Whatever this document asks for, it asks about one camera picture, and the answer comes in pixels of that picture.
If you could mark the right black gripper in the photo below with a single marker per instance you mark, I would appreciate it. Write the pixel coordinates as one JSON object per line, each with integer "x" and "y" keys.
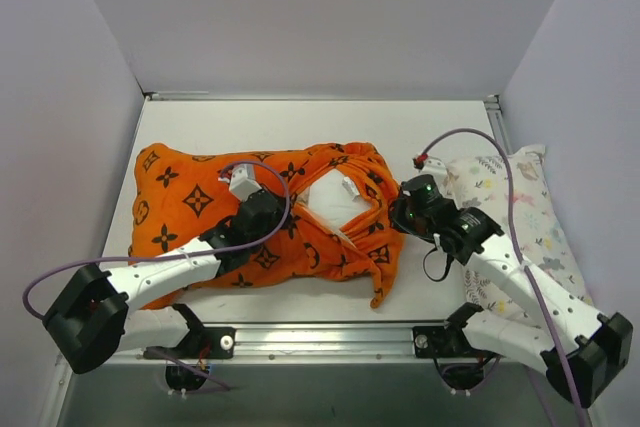
{"x": 401, "y": 214}

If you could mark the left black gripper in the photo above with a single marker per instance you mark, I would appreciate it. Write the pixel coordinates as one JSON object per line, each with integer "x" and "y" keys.
{"x": 273, "y": 205}

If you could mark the white pillow insert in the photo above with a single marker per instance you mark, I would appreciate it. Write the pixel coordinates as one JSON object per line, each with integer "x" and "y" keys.
{"x": 327, "y": 206}

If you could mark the orange black patterned pillowcase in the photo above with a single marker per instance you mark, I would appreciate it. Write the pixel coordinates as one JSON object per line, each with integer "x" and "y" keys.
{"x": 179, "y": 196}

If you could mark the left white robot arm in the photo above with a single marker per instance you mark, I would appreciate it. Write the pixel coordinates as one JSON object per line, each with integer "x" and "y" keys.
{"x": 101, "y": 312}

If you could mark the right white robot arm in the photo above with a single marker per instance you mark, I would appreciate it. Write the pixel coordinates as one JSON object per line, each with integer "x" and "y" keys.
{"x": 579, "y": 349}

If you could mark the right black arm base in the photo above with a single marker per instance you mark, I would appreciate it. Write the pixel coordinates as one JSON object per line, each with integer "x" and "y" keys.
{"x": 441, "y": 340}

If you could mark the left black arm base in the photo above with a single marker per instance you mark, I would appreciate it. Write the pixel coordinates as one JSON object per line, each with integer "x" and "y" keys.
{"x": 195, "y": 339}

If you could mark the floral white pillow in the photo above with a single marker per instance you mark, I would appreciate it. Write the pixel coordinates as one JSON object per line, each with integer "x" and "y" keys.
{"x": 481, "y": 182}

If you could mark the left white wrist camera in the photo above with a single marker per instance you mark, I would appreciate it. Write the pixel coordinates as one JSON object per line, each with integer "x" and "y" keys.
{"x": 241, "y": 181}

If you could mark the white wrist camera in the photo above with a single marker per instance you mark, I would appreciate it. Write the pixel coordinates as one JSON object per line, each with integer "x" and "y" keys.
{"x": 433, "y": 166}
{"x": 241, "y": 181}

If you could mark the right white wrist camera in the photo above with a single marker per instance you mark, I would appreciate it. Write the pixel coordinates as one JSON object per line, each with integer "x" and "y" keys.
{"x": 433, "y": 166}

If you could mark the right aluminium rail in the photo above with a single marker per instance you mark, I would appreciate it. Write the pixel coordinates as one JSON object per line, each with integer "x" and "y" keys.
{"x": 497, "y": 123}

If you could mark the aluminium rail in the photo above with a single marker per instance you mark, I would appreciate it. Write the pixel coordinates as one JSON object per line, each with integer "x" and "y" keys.
{"x": 497, "y": 123}
{"x": 211, "y": 96}
{"x": 320, "y": 342}

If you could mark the front aluminium rail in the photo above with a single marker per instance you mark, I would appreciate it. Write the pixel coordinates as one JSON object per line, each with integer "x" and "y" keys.
{"x": 320, "y": 342}

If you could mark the back aluminium rail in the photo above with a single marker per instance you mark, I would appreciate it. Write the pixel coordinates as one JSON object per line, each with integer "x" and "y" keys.
{"x": 211, "y": 96}

